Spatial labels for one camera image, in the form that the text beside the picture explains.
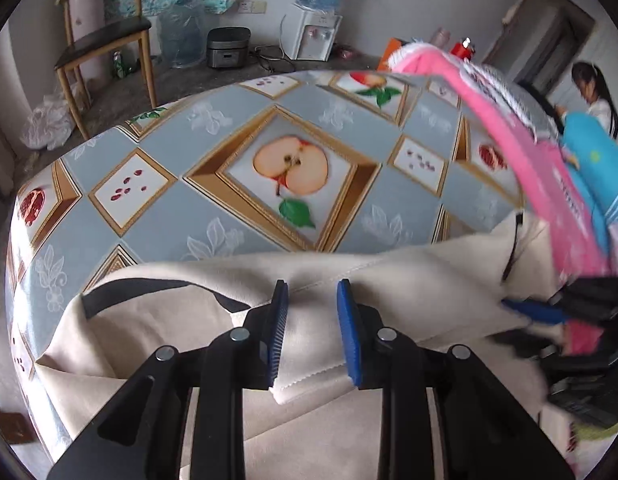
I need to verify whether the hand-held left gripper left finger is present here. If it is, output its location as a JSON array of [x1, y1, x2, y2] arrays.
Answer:
[[46, 280, 290, 480]]

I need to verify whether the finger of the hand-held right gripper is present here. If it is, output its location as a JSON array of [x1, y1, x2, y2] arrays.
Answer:
[[502, 299, 570, 326], [493, 329, 560, 356]]

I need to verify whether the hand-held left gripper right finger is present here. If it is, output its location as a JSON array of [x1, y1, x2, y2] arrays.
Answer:
[[336, 279, 575, 480]]

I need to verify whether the cream zip jacket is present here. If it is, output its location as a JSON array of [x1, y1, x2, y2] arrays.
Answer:
[[34, 210, 615, 480]]

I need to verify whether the green shaggy rug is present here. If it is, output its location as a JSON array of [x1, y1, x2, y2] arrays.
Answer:
[[574, 425, 610, 442]]

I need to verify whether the blue pillow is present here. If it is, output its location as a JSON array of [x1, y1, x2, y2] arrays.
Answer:
[[559, 112, 618, 251]]

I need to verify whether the table with patterned tablecloth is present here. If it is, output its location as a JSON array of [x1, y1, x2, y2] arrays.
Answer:
[[4, 67, 545, 466]]

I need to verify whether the pink floral blanket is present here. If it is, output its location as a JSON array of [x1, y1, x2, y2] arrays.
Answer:
[[389, 40, 615, 356]]

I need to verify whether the grey lace-edged cloth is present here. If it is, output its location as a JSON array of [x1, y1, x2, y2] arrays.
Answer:
[[459, 62, 537, 133]]

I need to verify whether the grey door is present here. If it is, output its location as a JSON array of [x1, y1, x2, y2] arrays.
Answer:
[[484, 0, 595, 106]]

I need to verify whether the small wooden box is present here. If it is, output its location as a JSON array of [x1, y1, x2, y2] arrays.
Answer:
[[0, 407, 37, 443]]

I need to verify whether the orange box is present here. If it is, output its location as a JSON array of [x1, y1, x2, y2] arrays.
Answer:
[[376, 37, 410, 71]]

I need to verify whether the dark rice cooker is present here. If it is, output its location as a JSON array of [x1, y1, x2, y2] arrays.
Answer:
[[206, 27, 252, 70]]

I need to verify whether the white water dispenser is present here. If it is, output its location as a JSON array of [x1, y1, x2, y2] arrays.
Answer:
[[291, 7, 342, 63]]

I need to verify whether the white plastic bag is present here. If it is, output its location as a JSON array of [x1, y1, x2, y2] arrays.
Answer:
[[21, 95, 74, 151]]

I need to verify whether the empty clear water jug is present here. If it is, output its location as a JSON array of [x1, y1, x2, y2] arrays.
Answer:
[[159, 2, 207, 68]]

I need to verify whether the wooden chair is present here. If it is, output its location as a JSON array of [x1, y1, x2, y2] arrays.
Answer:
[[54, 0, 157, 141]]

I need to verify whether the black cable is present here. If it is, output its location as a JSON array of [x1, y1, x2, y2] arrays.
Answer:
[[254, 45, 295, 73]]

